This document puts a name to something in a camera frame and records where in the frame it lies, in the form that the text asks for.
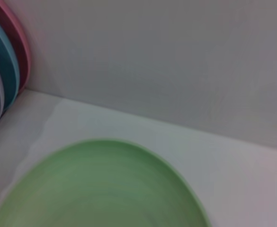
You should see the light green plate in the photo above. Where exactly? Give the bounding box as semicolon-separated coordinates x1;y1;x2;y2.
0;138;212;227

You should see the maroon plate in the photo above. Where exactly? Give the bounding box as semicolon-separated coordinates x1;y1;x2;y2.
0;0;31;94

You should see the teal blue plate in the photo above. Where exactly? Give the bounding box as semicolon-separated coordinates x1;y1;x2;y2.
0;10;20;112

